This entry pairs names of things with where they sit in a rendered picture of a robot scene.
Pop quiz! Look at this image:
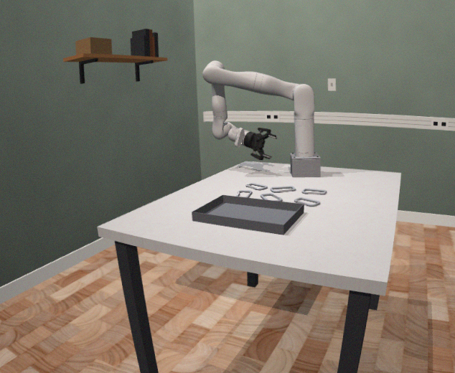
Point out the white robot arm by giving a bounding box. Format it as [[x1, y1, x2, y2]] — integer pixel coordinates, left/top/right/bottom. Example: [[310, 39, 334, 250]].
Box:
[[202, 61, 314, 157]]

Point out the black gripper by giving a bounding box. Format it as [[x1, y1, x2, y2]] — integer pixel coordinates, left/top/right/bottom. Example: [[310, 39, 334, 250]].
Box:
[[244, 128, 277, 160]]

